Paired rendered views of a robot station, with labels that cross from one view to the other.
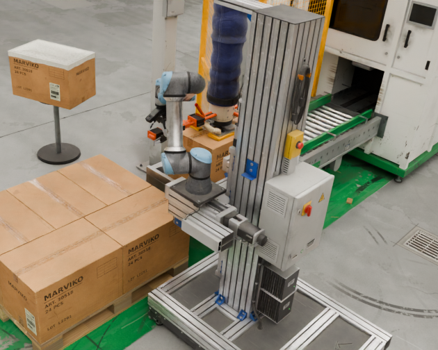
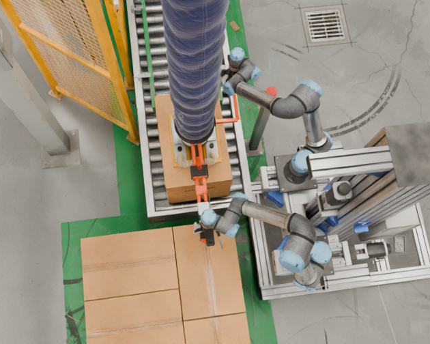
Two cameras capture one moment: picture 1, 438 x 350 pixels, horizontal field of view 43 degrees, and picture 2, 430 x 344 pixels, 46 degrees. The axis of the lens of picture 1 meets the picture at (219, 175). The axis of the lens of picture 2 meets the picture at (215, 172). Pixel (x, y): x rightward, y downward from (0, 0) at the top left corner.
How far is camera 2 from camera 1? 315 cm
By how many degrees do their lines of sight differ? 51
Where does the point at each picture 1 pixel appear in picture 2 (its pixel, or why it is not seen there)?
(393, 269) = (330, 78)
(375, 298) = (347, 121)
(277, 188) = (400, 226)
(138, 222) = (222, 278)
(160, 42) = (7, 84)
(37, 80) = not seen: outside the picture
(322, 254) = not seen: hidden behind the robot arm
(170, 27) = not seen: hidden behind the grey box
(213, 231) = (358, 278)
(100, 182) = (135, 271)
